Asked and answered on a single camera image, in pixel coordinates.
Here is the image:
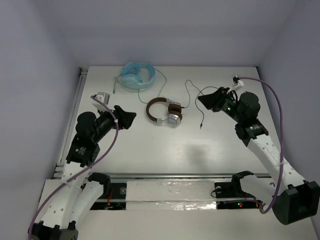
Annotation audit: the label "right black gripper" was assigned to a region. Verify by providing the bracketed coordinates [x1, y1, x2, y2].
[197, 87, 244, 124]

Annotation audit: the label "thin black headphone cable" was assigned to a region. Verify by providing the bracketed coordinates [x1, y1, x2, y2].
[181, 79, 219, 130]

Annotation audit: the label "brown silver headphones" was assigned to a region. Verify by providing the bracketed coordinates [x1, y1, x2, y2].
[145, 97, 183, 126]

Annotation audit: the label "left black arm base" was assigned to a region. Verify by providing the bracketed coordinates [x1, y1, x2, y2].
[88, 172, 127, 210]

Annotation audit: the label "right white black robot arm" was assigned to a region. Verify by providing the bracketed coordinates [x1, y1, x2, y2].
[197, 87, 320, 225]

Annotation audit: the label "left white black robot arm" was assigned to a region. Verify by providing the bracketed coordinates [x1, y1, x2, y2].
[28, 105, 137, 240]

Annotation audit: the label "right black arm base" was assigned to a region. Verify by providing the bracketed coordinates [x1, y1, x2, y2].
[210, 171, 261, 210]

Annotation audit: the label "light blue headphones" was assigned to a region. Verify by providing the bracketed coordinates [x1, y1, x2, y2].
[117, 61, 156, 90]

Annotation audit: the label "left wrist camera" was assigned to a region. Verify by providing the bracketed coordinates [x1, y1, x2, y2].
[92, 92, 110, 112]

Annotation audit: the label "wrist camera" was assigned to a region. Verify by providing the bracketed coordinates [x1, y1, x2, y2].
[92, 92, 110, 112]
[228, 75, 244, 93]

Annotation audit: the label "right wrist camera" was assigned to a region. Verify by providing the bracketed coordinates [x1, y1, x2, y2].
[228, 75, 244, 93]

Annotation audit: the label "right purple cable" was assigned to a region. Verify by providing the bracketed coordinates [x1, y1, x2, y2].
[241, 77, 286, 215]

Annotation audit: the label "purple cable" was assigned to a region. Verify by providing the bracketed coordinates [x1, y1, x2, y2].
[241, 77, 286, 215]
[27, 96, 120, 240]

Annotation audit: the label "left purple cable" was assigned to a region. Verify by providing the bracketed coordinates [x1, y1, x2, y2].
[27, 96, 120, 240]

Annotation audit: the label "green headphone cable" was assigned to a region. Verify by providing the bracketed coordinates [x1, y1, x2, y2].
[112, 67, 168, 104]

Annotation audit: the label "aluminium front rail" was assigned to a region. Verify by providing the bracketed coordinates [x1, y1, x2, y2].
[53, 172, 273, 183]

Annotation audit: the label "aluminium rail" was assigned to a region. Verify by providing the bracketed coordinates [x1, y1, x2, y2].
[52, 67, 89, 179]
[53, 172, 273, 183]

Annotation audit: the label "aluminium left side rail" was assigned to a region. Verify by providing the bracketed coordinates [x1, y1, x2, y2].
[52, 67, 89, 179]

